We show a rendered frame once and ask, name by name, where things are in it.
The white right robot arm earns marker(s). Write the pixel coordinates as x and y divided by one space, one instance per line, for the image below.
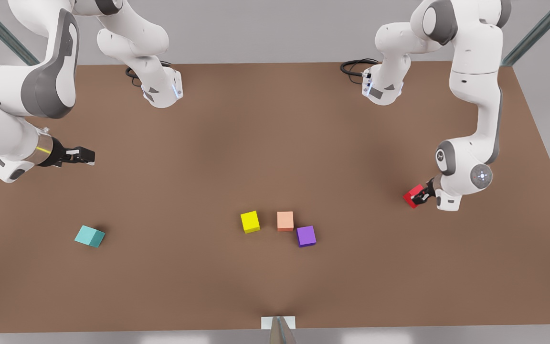
46 81

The yellow wooden cube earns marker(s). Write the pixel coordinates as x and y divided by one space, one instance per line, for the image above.
250 221

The peach wooden cube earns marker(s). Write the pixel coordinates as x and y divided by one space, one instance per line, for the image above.
285 221

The purple wooden cube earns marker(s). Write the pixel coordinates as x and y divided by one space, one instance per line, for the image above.
306 236

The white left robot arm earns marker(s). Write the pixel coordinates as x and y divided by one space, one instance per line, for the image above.
473 95

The red wooden cube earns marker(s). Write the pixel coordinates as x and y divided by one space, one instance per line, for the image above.
413 196

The teal wooden cube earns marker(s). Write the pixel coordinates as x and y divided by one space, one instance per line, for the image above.
89 236

